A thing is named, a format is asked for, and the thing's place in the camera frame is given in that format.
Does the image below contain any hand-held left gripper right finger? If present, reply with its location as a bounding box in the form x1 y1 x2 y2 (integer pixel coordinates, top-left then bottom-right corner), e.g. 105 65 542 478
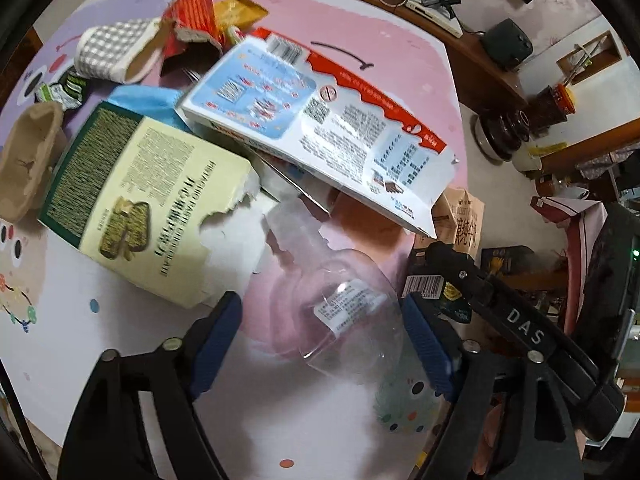
402 292 583 480

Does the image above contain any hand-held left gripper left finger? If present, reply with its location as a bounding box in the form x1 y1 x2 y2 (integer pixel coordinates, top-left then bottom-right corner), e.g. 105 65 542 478
56 290 244 480

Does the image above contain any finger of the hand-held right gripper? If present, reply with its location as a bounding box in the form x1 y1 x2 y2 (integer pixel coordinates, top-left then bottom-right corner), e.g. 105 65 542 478
426 241 501 307

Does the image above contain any black barcode package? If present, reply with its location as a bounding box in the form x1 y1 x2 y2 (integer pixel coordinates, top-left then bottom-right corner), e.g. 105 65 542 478
400 247 473 323

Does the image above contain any clear plastic bottle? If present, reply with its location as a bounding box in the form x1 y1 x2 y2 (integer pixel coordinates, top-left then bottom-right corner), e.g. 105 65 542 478
264 199 407 387

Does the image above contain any blue face mask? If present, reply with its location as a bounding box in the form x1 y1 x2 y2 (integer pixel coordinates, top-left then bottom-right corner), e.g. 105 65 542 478
107 85 183 126

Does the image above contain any yellow foil wrapper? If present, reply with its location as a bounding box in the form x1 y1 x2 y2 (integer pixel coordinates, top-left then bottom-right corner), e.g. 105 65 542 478
214 0 268 28

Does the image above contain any brown milk carton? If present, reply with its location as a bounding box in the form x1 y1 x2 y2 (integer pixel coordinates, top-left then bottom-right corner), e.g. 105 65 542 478
432 187 486 261

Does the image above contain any black yellow cardboard box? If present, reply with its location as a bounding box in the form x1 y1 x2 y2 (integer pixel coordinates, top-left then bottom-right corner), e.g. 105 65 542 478
480 245 538 277

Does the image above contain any dark ceramic pot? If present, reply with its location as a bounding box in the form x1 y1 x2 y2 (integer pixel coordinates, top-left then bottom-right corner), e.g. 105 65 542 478
472 109 531 163

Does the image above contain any green cream chocolate box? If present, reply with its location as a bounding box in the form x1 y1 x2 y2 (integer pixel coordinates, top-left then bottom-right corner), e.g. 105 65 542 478
37 101 281 310

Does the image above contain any tall dark jar red lid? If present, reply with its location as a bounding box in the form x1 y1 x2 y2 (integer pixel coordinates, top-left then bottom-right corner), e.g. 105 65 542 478
530 82 578 133

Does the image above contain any wooden tv cabinet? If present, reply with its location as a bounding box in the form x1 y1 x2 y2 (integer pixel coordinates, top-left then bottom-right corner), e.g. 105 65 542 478
125 0 528 111

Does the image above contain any white blue red box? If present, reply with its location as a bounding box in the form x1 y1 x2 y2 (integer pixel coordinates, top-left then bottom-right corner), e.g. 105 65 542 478
175 30 458 237

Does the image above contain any white set-top box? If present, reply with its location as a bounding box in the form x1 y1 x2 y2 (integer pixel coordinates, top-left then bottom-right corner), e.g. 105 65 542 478
405 0 463 38

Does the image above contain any cartoon printed tablecloth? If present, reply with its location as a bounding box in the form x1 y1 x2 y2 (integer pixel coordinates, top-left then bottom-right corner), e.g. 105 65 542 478
0 0 468 480

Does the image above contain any brown pulp cup holder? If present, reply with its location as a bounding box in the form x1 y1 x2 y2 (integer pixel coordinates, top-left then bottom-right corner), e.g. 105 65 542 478
0 101 66 221

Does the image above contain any green white crumpled wrapper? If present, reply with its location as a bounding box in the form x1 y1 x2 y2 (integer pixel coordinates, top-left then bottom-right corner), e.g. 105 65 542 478
37 72 91 111

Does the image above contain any grey checkered slipper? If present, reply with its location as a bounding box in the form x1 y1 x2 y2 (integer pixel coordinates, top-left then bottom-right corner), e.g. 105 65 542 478
74 17 171 85

